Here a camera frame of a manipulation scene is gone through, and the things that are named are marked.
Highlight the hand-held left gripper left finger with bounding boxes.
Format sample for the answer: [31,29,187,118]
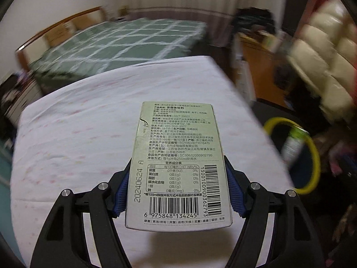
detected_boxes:
[29,159,133,268]

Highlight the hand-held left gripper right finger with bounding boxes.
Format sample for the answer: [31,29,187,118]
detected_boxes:
[223,155,327,268]

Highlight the yellow rimmed black bin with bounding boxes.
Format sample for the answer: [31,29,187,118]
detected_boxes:
[264,117,321,194]

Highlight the white green plastic bottle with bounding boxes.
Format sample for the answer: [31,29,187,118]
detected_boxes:
[281,128,308,164]

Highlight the pale green tea box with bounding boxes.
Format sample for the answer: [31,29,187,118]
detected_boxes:
[125,101,233,229]

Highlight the flower printed white tablecloth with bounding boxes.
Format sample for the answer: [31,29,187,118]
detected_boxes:
[10,56,296,268]

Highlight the wooden desk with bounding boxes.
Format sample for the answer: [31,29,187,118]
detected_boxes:
[236,32,293,107]

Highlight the green checked quilt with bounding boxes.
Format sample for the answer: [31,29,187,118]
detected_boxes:
[29,18,207,90]

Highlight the dark clothes heap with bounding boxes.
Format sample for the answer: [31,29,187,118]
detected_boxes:
[0,73,37,112]

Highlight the cream puffer jacket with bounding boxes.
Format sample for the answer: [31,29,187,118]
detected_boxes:
[284,0,357,123]

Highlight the wooden bed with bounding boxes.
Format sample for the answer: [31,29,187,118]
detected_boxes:
[15,6,208,95]

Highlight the brown bear pillow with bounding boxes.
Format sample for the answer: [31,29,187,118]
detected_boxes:
[45,29,70,48]
[73,15,97,31]

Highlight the pile of clothes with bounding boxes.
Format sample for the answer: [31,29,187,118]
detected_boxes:
[233,7,281,37]

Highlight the black television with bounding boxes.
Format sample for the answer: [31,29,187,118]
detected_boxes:
[286,0,307,42]

